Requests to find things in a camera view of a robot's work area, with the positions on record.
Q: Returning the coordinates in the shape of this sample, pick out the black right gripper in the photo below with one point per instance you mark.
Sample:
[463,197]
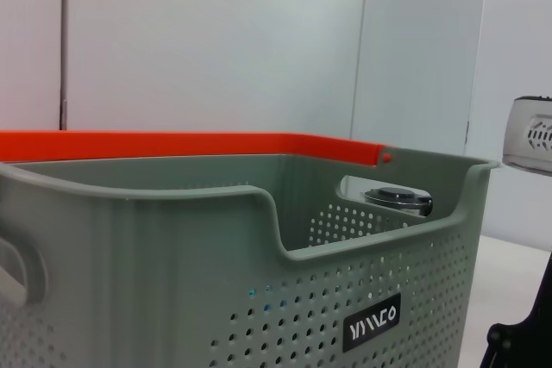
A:
[526,342]

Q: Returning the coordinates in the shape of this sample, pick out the grey perforated plastic storage bin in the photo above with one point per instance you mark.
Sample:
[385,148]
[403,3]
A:
[172,256]

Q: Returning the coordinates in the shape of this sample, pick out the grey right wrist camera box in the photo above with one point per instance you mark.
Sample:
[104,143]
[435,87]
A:
[528,135]

